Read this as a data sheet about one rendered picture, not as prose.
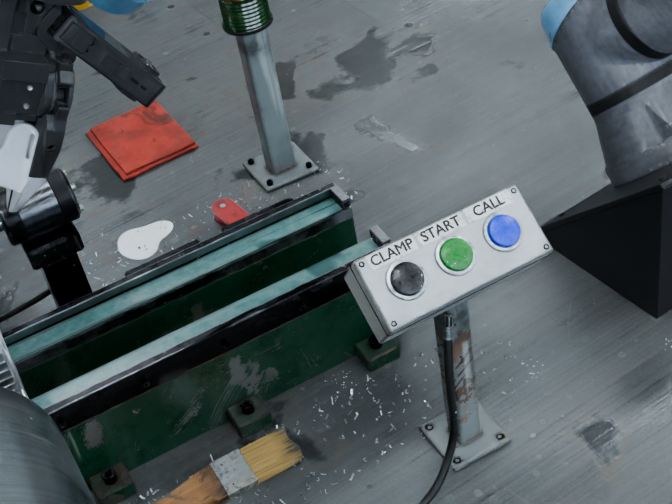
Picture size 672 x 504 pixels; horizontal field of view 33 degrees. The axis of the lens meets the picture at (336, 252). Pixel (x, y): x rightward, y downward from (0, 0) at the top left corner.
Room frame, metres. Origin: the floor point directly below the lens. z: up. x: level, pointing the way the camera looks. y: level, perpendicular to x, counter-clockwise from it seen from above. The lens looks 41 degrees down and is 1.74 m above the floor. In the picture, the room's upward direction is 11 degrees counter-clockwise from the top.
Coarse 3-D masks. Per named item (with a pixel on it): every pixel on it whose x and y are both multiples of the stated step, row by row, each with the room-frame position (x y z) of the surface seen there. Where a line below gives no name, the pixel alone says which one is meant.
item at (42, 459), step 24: (0, 408) 0.61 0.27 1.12; (24, 408) 0.62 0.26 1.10; (0, 432) 0.58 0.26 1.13; (24, 432) 0.59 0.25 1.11; (48, 432) 0.61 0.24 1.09; (0, 456) 0.55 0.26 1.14; (24, 456) 0.56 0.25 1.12; (48, 456) 0.57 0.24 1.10; (72, 456) 0.61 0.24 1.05; (0, 480) 0.52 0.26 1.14; (24, 480) 0.53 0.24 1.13; (48, 480) 0.54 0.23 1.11; (72, 480) 0.56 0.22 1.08
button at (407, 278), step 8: (400, 264) 0.73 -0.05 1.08; (408, 264) 0.73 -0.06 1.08; (392, 272) 0.73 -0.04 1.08; (400, 272) 0.72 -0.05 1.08; (408, 272) 0.72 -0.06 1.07; (416, 272) 0.73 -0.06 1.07; (392, 280) 0.72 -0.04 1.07; (400, 280) 0.72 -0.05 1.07; (408, 280) 0.72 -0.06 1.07; (416, 280) 0.72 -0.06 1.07; (424, 280) 0.72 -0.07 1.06; (400, 288) 0.71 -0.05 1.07; (408, 288) 0.71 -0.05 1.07; (416, 288) 0.71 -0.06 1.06
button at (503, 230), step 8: (496, 216) 0.77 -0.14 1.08; (504, 216) 0.77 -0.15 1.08; (488, 224) 0.76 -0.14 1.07; (496, 224) 0.76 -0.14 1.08; (504, 224) 0.76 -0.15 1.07; (512, 224) 0.76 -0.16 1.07; (488, 232) 0.76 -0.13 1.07; (496, 232) 0.76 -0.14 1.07; (504, 232) 0.76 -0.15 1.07; (512, 232) 0.76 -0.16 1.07; (520, 232) 0.76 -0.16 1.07; (496, 240) 0.75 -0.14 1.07; (504, 240) 0.75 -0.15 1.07; (512, 240) 0.75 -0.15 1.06
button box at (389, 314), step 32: (512, 192) 0.79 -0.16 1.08; (448, 224) 0.77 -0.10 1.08; (480, 224) 0.77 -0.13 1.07; (384, 256) 0.74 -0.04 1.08; (416, 256) 0.74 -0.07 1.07; (480, 256) 0.74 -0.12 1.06; (512, 256) 0.74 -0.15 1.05; (544, 256) 0.75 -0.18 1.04; (352, 288) 0.75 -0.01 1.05; (384, 288) 0.72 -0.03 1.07; (448, 288) 0.72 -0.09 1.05; (480, 288) 0.72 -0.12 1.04; (384, 320) 0.70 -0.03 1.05; (416, 320) 0.70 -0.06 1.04
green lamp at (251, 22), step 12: (252, 0) 1.26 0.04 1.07; (264, 0) 1.27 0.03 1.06; (228, 12) 1.26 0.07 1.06; (240, 12) 1.25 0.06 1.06; (252, 12) 1.25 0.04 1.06; (264, 12) 1.26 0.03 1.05; (228, 24) 1.26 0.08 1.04; (240, 24) 1.25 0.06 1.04; (252, 24) 1.25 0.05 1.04; (264, 24) 1.26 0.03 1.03
